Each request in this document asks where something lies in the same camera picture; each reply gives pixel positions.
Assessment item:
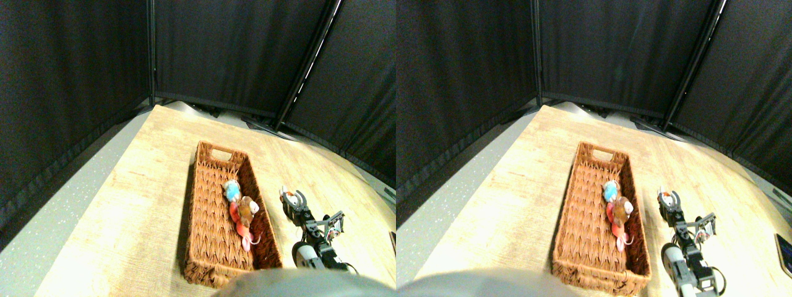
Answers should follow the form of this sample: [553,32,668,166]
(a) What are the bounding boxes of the brown plush toy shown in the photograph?
[238,196,260,226]
[613,197,634,225]

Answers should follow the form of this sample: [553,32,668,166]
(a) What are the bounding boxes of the red toy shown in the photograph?
[229,201,260,251]
[606,201,633,251]

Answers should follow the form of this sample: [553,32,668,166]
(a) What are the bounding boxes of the brown wicker basket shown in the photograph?
[552,141,652,296]
[184,141,283,288]

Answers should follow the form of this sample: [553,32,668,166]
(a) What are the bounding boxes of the black curtain stand foot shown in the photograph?
[572,102,610,118]
[630,114,681,142]
[241,114,298,142]
[186,102,222,118]

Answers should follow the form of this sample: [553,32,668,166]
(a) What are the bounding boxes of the black curtain stand pole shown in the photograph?
[274,0,344,129]
[145,0,158,107]
[530,0,544,107]
[662,0,729,129]

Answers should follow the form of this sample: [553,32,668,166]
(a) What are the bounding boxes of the black bracket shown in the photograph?
[691,212,718,246]

